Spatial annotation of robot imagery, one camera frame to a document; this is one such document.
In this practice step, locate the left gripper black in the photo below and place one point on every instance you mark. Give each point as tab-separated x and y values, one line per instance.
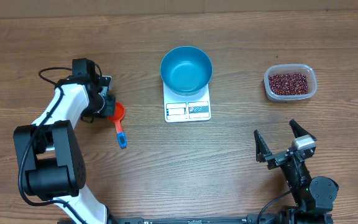
110	109

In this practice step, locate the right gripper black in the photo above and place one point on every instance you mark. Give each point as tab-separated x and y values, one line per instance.
262	154

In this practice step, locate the red measuring scoop blue handle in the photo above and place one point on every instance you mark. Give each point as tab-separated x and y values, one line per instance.
119	114

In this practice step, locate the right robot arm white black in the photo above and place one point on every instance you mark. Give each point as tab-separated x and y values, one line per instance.
313	196

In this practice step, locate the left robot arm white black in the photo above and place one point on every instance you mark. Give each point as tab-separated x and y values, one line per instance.
51	166

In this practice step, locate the white digital kitchen scale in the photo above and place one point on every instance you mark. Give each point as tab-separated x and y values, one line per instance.
180	108

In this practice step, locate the teal bowl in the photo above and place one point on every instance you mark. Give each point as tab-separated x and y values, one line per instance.
186	70

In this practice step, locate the clear plastic container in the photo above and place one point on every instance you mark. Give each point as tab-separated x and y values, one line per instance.
291	68

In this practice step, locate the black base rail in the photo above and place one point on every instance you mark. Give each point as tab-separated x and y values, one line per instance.
191	220

